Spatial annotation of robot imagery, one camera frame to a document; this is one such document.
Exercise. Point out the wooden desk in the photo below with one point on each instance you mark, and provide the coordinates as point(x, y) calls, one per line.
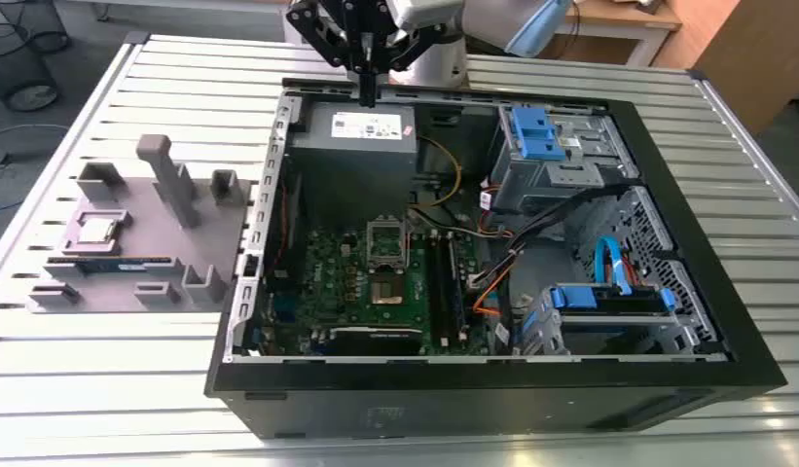
point(632, 19)

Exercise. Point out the silver CPU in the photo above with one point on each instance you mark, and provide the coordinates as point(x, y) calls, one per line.
point(99, 231)

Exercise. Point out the grey parts rack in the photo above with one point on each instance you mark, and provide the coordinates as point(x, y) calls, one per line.
point(153, 243)

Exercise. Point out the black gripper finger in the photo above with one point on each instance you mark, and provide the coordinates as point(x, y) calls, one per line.
point(321, 44)
point(415, 51)

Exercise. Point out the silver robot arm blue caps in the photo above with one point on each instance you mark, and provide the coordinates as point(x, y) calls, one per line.
point(437, 63)

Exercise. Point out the metal locking lever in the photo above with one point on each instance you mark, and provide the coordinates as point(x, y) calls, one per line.
point(409, 253)

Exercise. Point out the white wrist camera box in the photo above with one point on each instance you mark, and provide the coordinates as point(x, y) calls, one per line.
point(425, 12)

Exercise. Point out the small black mesh bin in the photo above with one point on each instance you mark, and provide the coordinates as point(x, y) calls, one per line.
point(45, 29)

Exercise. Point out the blue board connector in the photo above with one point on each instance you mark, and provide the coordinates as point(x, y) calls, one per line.
point(284, 310)

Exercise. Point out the black PC case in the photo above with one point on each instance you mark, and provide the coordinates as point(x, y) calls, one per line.
point(437, 394)

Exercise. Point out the CPU socket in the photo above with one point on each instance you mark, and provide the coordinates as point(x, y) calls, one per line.
point(389, 290)

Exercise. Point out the large black mesh bin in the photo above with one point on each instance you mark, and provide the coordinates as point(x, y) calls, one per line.
point(22, 68)

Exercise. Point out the black graphics card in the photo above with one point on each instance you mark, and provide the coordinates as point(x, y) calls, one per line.
point(373, 340)

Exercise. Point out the grey power supply unit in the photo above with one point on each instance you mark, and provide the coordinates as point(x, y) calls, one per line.
point(353, 170)

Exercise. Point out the metal drive cage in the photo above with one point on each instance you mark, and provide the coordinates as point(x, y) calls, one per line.
point(568, 175)

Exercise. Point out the blue disk carrier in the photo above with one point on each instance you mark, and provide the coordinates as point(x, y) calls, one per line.
point(574, 298)

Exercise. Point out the green motherboard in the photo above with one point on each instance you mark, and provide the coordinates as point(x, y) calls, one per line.
point(337, 292)

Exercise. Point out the blue plastic drive latch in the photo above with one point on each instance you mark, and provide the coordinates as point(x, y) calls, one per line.
point(546, 148)
point(532, 121)

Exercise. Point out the black RAM slot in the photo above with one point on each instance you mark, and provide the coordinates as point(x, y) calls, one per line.
point(451, 287)
point(443, 287)
point(436, 287)

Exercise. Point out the metal disk bay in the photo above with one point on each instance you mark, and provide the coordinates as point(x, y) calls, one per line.
point(632, 318)

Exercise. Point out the wooden cabinet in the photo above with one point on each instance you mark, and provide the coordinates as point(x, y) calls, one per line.
point(757, 58)

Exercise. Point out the green RAM stick blue label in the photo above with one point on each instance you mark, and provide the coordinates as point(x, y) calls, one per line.
point(124, 266)

